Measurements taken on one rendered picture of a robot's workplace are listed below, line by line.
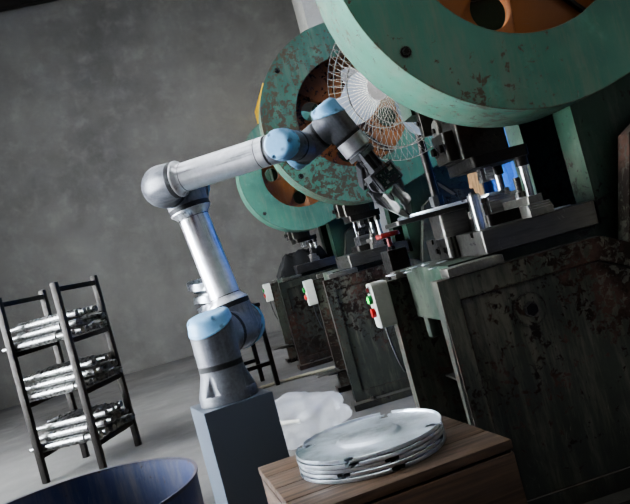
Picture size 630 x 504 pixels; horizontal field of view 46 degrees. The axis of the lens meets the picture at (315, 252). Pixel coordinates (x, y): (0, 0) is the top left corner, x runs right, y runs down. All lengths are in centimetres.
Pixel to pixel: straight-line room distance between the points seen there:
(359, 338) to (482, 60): 213
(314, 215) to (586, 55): 352
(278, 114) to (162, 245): 535
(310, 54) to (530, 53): 188
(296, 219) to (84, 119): 430
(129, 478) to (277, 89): 225
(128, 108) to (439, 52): 735
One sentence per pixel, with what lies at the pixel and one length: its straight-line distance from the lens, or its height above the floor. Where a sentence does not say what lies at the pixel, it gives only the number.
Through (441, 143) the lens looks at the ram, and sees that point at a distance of 200.
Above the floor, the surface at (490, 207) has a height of 75.
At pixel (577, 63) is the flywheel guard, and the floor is 100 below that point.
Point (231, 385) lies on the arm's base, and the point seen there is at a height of 49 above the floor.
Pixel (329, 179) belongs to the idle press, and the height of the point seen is 106.
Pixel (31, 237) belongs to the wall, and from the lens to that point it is 873.
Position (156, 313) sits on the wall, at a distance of 853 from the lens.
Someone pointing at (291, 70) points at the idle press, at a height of 156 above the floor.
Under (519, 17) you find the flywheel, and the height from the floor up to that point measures 114.
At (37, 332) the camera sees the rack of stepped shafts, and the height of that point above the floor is 73.
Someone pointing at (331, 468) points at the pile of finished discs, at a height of 38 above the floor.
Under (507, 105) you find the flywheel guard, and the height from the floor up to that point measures 95.
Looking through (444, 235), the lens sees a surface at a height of 71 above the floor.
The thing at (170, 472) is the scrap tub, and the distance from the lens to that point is 136.
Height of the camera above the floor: 76
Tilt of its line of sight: level
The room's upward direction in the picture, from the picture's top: 15 degrees counter-clockwise
